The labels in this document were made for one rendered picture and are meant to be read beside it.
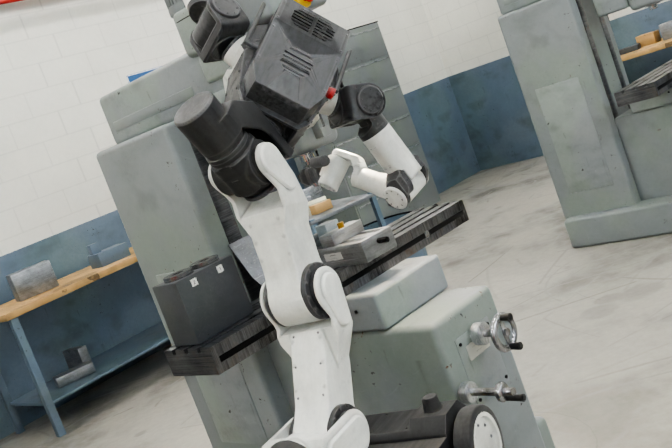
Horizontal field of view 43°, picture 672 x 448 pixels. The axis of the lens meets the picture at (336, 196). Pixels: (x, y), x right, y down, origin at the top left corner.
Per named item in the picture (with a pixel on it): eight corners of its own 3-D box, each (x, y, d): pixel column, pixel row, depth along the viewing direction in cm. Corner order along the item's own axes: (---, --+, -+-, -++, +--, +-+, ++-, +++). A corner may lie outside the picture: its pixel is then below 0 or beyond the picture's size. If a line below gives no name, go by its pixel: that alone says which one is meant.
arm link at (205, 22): (197, -17, 227) (214, 21, 222) (227, -13, 233) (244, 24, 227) (182, 15, 235) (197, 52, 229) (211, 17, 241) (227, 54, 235)
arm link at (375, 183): (373, 178, 263) (428, 197, 253) (354, 198, 257) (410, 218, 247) (369, 151, 256) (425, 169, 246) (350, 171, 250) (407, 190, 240)
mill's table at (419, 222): (469, 219, 318) (462, 199, 317) (219, 375, 233) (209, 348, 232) (422, 228, 335) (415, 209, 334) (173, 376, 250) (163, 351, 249)
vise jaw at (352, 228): (365, 230, 284) (360, 218, 284) (334, 246, 274) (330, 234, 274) (352, 232, 289) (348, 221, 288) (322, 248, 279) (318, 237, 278)
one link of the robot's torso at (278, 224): (327, 327, 207) (249, 150, 198) (270, 339, 216) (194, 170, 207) (354, 299, 219) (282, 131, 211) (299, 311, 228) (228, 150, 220)
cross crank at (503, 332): (532, 340, 254) (519, 304, 253) (512, 358, 246) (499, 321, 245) (489, 343, 266) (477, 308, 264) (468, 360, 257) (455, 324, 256)
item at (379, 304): (451, 286, 284) (438, 252, 283) (386, 331, 260) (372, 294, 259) (347, 298, 320) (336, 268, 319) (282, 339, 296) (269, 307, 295)
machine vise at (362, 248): (398, 245, 276) (386, 213, 275) (368, 263, 266) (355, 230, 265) (326, 257, 302) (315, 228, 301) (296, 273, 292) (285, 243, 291)
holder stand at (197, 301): (254, 312, 256) (230, 250, 253) (199, 344, 240) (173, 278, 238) (229, 315, 264) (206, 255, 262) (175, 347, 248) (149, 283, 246)
